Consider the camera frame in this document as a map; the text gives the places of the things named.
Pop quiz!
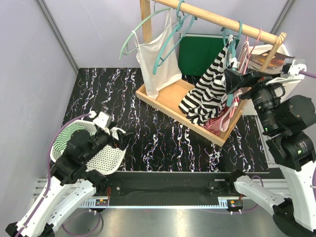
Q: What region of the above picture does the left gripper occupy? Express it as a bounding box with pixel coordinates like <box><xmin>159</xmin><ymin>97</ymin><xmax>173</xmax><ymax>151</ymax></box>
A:
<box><xmin>82</xmin><ymin>121</ymin><xmax>133</xmax><ymax>162</ymax></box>

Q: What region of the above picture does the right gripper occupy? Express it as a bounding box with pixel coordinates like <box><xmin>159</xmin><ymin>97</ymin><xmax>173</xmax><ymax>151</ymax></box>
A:
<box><xmin>222</xmin><ymin>67</ymin><xmax>284</xmax><ymax>132</ymax></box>

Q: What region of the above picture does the black white striped tank top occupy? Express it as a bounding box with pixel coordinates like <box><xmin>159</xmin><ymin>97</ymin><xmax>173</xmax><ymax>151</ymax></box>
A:
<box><xmin>179</xmin><ymin>35</ymin><xmax>238</xmax><ymax>126</ymax></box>

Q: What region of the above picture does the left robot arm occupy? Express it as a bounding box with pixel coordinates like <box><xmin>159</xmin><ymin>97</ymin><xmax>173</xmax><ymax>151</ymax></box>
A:
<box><xmin>5</xmin><ymin>129</ymin><xmax>133</xmax><ymax>237</ymax></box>

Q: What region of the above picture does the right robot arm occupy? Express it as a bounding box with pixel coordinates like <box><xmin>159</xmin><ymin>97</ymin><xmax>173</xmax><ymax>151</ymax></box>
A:
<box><xmin>207</xmin><ymin>69</ymin><xmax>316</xmax><ymax>237</ymax></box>

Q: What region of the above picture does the pink hanger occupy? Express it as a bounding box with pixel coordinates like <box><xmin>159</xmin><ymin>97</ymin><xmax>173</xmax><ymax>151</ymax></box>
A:
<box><xmin>237</xmin><ymin>29</ymin><xmax>262</xmax><ymax>74</ymax></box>

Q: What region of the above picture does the teal hanger with white top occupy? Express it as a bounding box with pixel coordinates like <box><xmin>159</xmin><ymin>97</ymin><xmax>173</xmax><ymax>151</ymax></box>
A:
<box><xmin>119</xmin><ymin>6</ymin><xmax>173</xmax><ymax>60</ymax></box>

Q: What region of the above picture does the white perforated laundry basket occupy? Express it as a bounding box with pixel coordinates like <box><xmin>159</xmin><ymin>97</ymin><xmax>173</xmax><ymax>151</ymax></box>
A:
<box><xmin>50</xmin><ymin>119</ymin><xmax>126</xmax><ymax>175</ymax></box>

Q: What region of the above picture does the stack of books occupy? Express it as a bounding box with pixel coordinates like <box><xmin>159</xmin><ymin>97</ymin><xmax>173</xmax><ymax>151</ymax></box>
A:
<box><xmin>246</xmin><ymin>50</ymin><xmax>296</xmax><ymax>74</ymax></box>

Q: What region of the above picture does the white storage box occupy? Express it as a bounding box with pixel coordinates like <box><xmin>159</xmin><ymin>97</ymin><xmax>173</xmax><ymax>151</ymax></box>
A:
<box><xmin>242</xmin><ymin>44</ymin><xmax>290</xmax><ymax>116</ymax></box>

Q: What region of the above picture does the red white striped garment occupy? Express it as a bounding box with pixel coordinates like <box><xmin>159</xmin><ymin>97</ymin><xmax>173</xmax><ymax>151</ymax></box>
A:
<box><xmin>203</xmin><ymin>56</ymin><xmax>244</xmax><ymax>136</ymax></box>

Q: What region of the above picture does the green binder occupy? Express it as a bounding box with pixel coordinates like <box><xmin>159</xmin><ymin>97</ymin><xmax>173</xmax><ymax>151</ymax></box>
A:
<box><xmin>178</xmin><ymin>33</ymin><xmax>225</xmax><ymax>76</ymax></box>

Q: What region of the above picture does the wooden clothes rack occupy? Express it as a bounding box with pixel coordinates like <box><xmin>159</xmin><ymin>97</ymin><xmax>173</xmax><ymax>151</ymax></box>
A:
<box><xmin>139</xmin><ymin>0</ymin><xmax>288</xmax><ymax>72</ymax></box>

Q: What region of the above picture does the green white striped garment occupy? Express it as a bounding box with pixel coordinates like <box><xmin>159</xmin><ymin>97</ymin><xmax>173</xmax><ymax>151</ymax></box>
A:
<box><xmin>53</xmin><ymin>124</ymin><xmax>84</xmax><ymax>154</ymax></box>

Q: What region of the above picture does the wooden tray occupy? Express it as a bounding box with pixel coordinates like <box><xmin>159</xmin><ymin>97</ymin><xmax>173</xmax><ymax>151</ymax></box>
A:
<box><xmin>136</xmin><ymin>79</ymin><xmax>243</xmax><ymax>147</ymax></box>

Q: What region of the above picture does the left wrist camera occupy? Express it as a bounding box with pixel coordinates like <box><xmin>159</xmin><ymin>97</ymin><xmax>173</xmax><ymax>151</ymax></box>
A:
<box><xmin>93</xmin><ymin>112</ymin><xmax>112</xmax><ymax>130</ymax></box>

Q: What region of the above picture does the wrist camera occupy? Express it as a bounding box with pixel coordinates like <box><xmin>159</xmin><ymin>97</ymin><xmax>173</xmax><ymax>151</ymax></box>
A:
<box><xmin>93</xmin><ymin>112</ymin><xmax>112</xmax><ymax>130</ymax></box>
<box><xmin>269</xmin><ymin>58</ymin><xmax>307</xmax><ymax>84</ymax></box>

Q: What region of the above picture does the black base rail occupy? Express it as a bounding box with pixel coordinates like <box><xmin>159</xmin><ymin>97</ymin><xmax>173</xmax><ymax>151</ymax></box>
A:
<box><xmin>79</xmin><ymin>171</ymin><xmax>252</xmax><ymax>207</ymax></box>

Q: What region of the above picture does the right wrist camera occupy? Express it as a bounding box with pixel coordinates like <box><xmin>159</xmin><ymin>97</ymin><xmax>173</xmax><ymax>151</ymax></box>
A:
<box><xmin>269</xmin><ymin>58</ymin><xmax>307</xmax><ymax>84</ymax></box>

